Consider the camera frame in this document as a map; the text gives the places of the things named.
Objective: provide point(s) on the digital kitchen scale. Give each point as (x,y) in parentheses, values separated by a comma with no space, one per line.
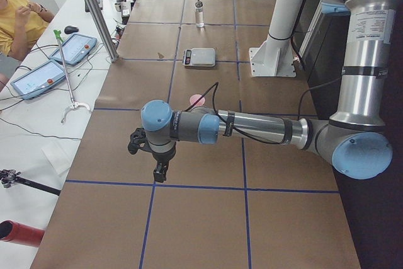
(199,57)

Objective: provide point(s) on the far teach pendant tablet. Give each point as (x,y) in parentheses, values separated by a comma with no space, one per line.
(76,46)

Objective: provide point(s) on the red cylinder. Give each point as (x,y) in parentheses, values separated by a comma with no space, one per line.
(17,233)

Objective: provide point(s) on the black tripod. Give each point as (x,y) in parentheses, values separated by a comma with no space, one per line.
(10,176)

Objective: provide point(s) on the aluminium frame post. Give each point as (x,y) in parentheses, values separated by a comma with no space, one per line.
(102,29)

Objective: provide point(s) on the teach pendant tablet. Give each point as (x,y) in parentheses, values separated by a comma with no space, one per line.
(76,46)
(39,80)

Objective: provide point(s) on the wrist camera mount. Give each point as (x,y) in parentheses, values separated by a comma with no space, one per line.
(138,141)

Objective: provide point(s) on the reacher grabber tool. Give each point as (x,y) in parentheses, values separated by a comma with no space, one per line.
(74,104)

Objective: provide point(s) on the pink cup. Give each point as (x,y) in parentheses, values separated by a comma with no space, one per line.
(197,100)

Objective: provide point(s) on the glass sauce bottle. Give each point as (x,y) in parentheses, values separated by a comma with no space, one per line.
(199,19)

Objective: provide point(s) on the near teach pendant tablet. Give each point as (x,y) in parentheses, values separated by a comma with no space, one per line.
(39,80)

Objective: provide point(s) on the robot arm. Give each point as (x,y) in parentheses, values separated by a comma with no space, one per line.
(351,140)

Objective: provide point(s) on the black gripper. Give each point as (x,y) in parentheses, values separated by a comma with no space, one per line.
(162,156)

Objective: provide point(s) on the black computer mouse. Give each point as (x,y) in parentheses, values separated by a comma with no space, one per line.
(70,29)

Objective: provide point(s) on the white mounting post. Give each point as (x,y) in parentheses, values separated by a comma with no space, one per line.
(274,57)

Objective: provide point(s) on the person in yellow shirt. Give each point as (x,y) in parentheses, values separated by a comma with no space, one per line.
(22,23)

